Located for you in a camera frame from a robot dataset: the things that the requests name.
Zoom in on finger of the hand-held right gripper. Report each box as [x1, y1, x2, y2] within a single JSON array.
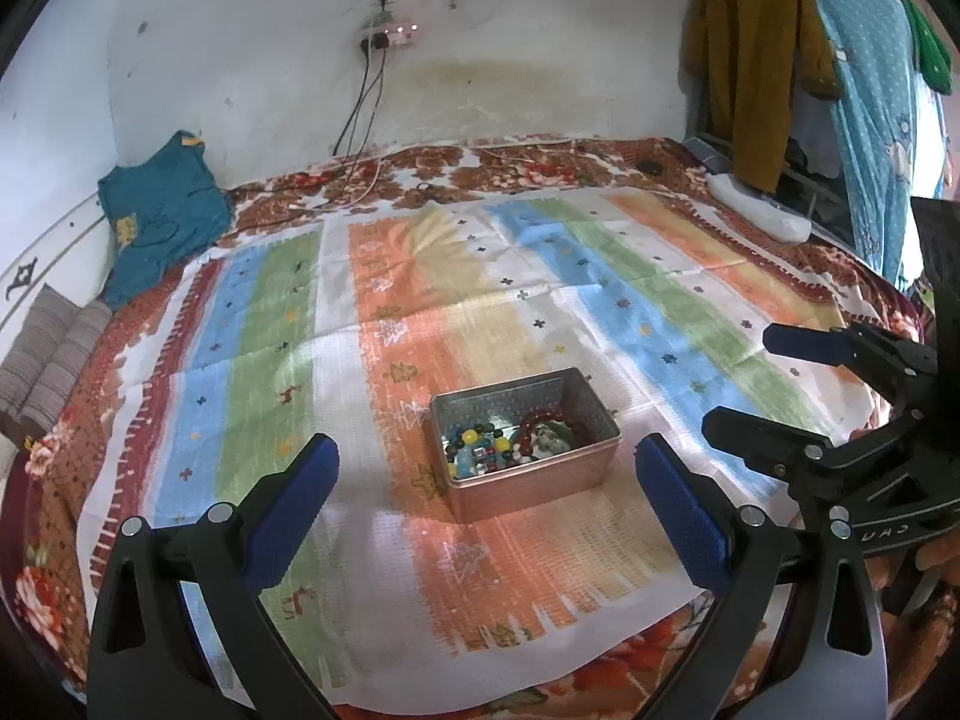
[[763, 322, 940, 395], [703, 404, 852, 497]]

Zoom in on green garment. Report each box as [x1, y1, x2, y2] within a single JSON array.
[[896, 0, 955, 97]]

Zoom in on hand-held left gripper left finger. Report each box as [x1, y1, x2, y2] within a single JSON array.
[[88, 433, 341, 720]]

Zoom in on pastel star bead bracelet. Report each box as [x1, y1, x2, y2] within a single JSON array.
[[529, 424, 580, 458]]

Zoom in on teal garment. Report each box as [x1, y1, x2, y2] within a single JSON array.
[[97, 130, 233, 311]]

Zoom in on small multicoloured bead bracelet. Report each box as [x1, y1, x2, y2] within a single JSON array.
[[450, 431, 518, 478]]

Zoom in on dark red bead bracelet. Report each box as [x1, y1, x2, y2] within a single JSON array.
[[511, 407, 593, 464]]

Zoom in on yellow and brown bead bracelet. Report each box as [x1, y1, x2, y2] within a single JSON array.
[[445, 424, 527, 482]]

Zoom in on grey striped cushion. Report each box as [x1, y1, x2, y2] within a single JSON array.
[[0, 283, 113, 440]]

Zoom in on black cable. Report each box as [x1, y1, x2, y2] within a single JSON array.
[[331, 45, 391, 160]]

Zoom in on rose gold metal tin box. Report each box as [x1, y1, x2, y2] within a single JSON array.
[[428, 367, 623, 525]]

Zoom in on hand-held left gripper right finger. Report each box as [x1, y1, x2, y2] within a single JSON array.
[[635, 433, 887, 720]]

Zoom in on mustard yellow garment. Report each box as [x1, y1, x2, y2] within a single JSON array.
[[679, 0, 839, 196]]

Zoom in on striped colourful woven cloth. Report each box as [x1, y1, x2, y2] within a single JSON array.
[[79, 186, 901, 713]]

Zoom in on wall power strip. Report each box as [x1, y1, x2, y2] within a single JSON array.
[[357, 19, 419, 53]]

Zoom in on white oblong object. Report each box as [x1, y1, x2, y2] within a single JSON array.
[[707, 172, 812, 243]]

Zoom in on blue dotted hanging cloth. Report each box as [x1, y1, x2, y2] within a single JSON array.
[[780, 0, 947, 290]]

